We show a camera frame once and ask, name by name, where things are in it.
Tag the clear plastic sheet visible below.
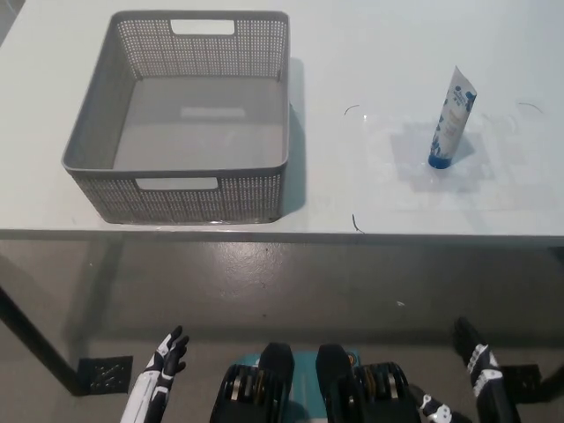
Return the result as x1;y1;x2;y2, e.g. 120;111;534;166
357;110;564;218

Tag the grey perforated plastic basket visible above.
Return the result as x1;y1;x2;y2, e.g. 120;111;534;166
61;10;293;225

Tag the black metal table leg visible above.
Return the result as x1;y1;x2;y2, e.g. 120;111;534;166
0;285;87;395

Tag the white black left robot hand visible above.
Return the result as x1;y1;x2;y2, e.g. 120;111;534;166
119;325;191;423

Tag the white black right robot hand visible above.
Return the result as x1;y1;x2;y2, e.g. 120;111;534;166
417;316;522;423

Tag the white blue shampoo tube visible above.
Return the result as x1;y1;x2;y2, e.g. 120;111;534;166
427;64;479;170

